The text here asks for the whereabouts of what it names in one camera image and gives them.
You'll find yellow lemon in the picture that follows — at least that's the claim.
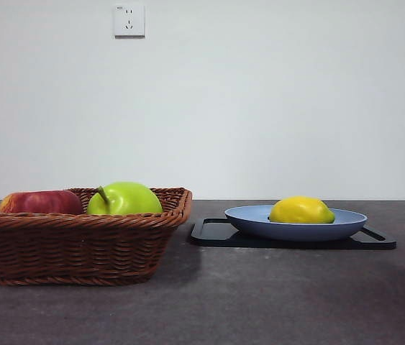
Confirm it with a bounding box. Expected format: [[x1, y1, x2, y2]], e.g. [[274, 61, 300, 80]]
[[268, 195, 336, 225]]

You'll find light blue plate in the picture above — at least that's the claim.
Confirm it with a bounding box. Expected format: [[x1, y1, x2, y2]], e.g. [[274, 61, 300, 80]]
[[224, 204, 368, 242]]

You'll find brown wicker basket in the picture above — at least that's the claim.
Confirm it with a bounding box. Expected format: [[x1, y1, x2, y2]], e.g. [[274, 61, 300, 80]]
[[0, 186, 194, 287]]

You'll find black rectangular tray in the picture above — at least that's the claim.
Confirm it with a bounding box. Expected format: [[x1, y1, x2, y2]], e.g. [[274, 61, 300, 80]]
[[187, 216, 398, 250]]

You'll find green apple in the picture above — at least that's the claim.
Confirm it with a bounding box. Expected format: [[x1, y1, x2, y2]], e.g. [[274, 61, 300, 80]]
[[86, 180, 164, 216]]

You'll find red apple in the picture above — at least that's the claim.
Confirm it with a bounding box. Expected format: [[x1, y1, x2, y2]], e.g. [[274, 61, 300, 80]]
[[0, 190, 83, 216]]

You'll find white wall socket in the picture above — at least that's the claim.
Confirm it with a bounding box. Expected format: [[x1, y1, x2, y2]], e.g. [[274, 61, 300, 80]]
[[113, 3, 147, 40]]

